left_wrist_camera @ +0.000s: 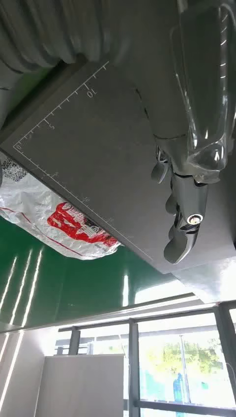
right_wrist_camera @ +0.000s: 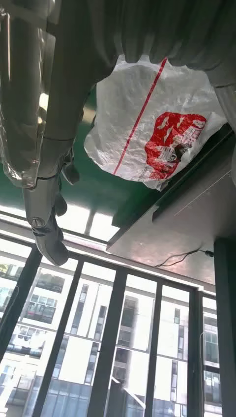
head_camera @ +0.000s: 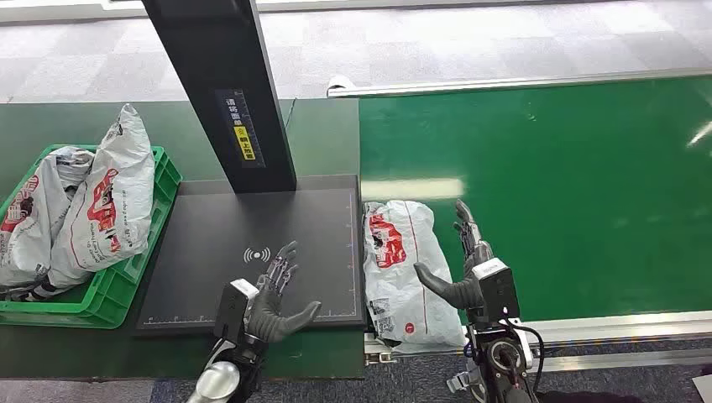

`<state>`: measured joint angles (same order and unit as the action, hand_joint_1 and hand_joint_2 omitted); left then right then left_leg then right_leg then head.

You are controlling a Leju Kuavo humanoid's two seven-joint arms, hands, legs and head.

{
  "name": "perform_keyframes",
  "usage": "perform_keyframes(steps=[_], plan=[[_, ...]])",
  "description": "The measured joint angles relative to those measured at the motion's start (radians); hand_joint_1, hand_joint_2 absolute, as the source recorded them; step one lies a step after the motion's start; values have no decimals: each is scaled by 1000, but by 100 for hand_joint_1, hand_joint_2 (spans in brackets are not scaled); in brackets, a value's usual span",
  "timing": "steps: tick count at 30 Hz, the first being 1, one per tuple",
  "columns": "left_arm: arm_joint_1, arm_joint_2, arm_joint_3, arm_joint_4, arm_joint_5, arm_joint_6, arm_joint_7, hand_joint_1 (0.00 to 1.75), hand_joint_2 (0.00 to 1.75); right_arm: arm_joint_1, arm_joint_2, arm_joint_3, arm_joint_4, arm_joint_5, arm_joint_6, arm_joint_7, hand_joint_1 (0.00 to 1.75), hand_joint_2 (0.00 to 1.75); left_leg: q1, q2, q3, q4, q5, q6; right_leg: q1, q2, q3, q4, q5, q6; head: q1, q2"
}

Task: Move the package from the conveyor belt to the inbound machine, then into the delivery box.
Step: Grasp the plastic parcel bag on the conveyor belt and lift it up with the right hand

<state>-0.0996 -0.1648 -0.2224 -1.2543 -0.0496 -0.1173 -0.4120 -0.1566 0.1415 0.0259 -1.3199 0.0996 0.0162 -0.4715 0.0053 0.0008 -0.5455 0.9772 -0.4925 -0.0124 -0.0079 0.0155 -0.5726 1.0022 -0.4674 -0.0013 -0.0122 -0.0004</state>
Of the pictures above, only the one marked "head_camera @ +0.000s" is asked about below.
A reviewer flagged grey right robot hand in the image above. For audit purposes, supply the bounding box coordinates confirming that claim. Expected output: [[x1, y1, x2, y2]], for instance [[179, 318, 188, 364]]
[[413, 199, 495, 311]]

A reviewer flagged black scanner platform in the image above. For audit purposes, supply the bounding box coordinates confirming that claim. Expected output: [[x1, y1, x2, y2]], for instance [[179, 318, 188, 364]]
[[134, 175, 367, 338]]

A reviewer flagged green conveyor belt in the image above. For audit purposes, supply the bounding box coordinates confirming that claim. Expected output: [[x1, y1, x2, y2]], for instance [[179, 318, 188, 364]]
[[359, 75, 712, 325]]

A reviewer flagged aluminium conveyor side rail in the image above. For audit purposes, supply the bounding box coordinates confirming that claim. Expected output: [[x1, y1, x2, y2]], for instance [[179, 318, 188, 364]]
[[364, 310, 712, 374], [327, 67, 712, 100]]

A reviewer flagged tall grey courier bag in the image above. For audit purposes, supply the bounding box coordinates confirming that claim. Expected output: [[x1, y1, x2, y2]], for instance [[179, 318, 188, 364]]
[[47, 103, 156, 291]]

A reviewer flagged grey courier bag red stripe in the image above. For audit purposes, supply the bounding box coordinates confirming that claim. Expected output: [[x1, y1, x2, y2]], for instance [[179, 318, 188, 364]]
[[362, 200, 469, 355]]

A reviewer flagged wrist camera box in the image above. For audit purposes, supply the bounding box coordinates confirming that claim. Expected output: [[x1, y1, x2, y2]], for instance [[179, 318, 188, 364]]
[[213, 280, 260, 342], [478, 257, 521, 325]]

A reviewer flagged black scanner post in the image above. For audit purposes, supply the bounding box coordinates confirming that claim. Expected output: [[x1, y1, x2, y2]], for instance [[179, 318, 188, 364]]
[[141, 0, 297, 195]]

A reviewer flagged green plastic crate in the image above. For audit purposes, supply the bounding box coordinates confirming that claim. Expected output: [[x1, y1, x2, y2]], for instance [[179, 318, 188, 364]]
[[0, 144, 184, 330]]

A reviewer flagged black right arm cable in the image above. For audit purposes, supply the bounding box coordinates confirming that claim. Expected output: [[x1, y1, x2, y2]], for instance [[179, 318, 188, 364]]
[[503, 319, 547, 391]]

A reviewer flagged white sheet corner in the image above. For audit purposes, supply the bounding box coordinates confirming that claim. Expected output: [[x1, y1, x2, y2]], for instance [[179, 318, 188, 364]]
[[692, 374, 712, 403]]

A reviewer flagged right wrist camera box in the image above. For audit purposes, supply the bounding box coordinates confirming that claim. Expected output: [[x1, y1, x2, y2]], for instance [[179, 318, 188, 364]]
[[478, 257, 521, 325]]

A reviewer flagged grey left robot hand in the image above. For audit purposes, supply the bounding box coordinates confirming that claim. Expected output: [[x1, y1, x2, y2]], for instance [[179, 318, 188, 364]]
[[247, 240, 322, 344]]

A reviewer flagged small metal rail bracket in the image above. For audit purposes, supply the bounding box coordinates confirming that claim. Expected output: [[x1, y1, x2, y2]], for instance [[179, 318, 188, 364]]
[[365, 347, 400, 367]]

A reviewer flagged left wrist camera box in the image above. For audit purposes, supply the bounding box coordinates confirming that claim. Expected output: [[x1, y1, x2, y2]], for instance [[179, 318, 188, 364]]
[[213, 280, 260, 342]]

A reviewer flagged black yellow post label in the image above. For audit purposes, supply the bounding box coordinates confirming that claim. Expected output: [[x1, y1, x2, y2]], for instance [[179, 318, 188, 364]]
[[215, 88, 266, 170]]

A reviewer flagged crumpled grey courier bag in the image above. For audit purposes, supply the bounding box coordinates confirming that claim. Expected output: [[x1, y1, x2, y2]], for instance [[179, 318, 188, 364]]
[[0, 146, 96, 291]]

